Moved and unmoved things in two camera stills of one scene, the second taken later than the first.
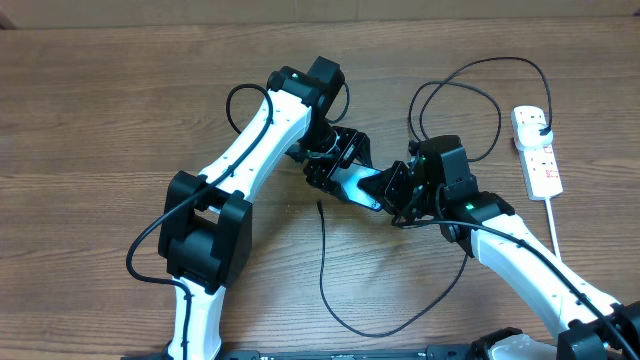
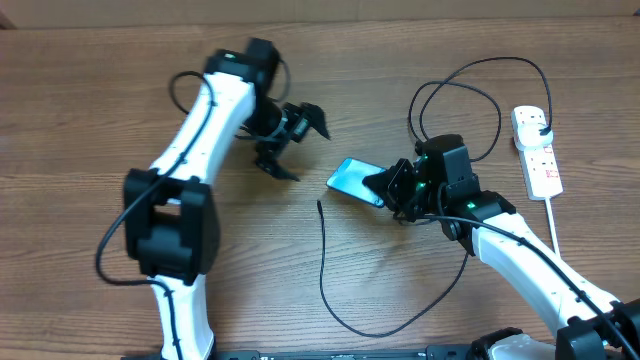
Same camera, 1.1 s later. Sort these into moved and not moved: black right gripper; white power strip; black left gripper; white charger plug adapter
Moved: black left gripper
Not moved: white power strip; white charger plug adapter; black right gripper
